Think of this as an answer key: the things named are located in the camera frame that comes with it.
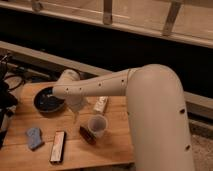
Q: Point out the metal bracket right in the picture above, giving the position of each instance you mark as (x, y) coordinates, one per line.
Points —
(171, 17)

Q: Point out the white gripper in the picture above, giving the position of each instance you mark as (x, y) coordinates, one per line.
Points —
(75, 104)

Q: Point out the metal bracket left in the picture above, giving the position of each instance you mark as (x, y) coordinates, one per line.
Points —
(36, 5)

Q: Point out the black equipment at left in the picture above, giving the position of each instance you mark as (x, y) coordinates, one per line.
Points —
(7, 100)

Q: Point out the white small box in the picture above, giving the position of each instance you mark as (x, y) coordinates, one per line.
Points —
(101, 104)

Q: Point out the wooden table board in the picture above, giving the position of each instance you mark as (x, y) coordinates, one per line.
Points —
(113, 148)

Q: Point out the metal bracket middle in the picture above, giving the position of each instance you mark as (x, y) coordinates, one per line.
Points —
(107, 12)

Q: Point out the black and red rectangular block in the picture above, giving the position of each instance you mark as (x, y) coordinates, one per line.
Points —
(58, 147)

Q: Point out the dark ceramic bowl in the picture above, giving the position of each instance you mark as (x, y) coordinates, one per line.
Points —
(46, 102)

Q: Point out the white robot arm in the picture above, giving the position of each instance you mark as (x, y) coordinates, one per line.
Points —
(156, 111)

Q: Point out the metal bracket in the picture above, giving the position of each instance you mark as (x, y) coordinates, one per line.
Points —
(171, 17)
(107, 12)
(36, 5)

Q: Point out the blue sponge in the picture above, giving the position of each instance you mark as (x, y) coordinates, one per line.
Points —
(34, 138)

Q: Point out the translucent plastic cup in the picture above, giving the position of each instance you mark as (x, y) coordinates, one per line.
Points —
(97, 125)

